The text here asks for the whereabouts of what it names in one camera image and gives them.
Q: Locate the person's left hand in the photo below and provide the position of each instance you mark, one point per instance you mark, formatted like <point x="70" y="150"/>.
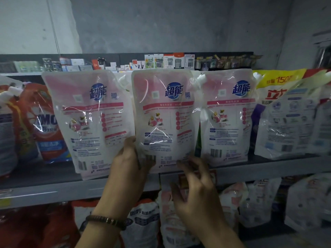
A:
<point x="126" y="178"/>

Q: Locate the person's right hand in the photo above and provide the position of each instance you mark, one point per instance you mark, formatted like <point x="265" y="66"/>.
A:
<point x="201" y="204"/>

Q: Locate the small pink white Chaoneng pouches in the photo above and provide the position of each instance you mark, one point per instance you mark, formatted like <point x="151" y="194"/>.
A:
<point x="168" y="224"/>

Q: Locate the grey metal shelf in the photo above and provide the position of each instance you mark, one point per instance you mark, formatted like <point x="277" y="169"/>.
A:
<point x="46" y="191"/>

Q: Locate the purple yellow Liby pouches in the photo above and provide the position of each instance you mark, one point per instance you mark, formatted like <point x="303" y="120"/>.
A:
<point x="279" y="80"/>

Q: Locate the row of red detergent bottles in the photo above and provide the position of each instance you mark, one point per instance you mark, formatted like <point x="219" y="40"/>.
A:
<point x="31" y="229"/>

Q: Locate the dark background shelf unit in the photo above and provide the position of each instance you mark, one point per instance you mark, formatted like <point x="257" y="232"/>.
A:
<point x="119" y="58"/>

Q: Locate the dark aisle shelf unit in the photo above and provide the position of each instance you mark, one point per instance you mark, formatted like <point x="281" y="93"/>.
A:
<point x="323" y="49"/>

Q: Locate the red-framed price tag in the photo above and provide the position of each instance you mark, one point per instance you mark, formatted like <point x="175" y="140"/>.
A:
<point x="5" y="198"/>
<point x="189" y="178"/>

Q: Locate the row of small toiletry boxes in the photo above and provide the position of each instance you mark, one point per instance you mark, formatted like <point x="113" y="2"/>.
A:
<point x="165" y="62"/>

